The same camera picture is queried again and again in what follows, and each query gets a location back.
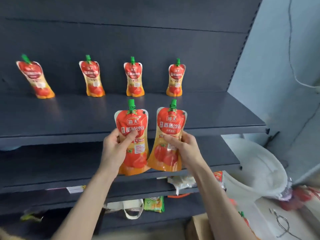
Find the green snack packet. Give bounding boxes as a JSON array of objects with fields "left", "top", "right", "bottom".
[{"left": 143, "top": 196, "right": 165, "bottom": 213}]

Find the white shelf label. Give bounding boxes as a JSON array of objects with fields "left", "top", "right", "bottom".
[{"left": 66, "top": 185, "right": 86, "bottom": 194}]

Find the large white cloth bag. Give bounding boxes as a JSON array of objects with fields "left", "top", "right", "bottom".
[{"left": 221, "top": 138, "right": 289, "bottom": 201}]

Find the person's left forearm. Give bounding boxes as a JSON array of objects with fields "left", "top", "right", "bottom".
[{"left": 51, "top": 167, "right": 118, "bottom": 240}]

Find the white tote bag with handle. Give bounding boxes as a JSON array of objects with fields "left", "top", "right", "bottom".
[{"left": 104, "top": 198, "right": 145, "bottom": 220}]

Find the person's left hand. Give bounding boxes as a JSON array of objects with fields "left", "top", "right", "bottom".
[{"left": 99, "top": 129, "right": 139, "bottom": 176}]

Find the thin wall cable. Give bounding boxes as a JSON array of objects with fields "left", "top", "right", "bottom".
[{"left": 287, "top": 0, "right": 320, "bottom": 89}]

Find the brown cardboard box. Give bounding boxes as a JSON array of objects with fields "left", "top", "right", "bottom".
[{"left": 185, "top": 213, "right": 215, "bottom": 240}]

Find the person's right hand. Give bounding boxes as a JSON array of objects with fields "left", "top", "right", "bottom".
[{"left": 164, "top": 131, "right": 206, "bottom": 173}]

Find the red tasselled ornament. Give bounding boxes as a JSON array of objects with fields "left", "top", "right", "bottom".
[{"left": 279, "top": 185, "right": 320, "bottom": 212}]

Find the dark grey shelving unit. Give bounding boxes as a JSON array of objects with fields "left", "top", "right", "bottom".
[{"left": 0, "top": 0, "right": 270, "bottom": 234}]

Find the yellow green wrapper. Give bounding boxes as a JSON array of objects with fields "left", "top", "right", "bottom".
[{"left": 19, "top": 212, "right": 44, "bottom": 223}]

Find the thin black cord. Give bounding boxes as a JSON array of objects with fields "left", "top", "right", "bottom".
[{"left": 269, "top": 208, "right": 303, "bottom": 240}]

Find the person's right forearm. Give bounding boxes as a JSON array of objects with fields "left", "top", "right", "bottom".
[{"left": 189, "top": 162, "right": 257, "bottom": 240}]

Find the crumpled white plastic packet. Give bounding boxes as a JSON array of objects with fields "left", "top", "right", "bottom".
[{"left": 167, "top": 175, "right": 197, "bottom": 196}]

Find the tomato sauce pouch green cap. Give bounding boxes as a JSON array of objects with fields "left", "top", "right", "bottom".
[
  {"left": 114, "top": 99, "right": 151, "bottom": 176},
  {"left": 166, "top": 58, "right": 186, "bottom": 97},
  {"left": 147, "top": 99, "right": 188, "bottom": 172},
  {"left": 16, "top": 54, "right": 55, "bottom": 99},
  {"left": 123, "top": 56, "right": 145, "bottom": 98},
  {"left": 79, "top": 55, "right": 106, "bottom": 98}
]

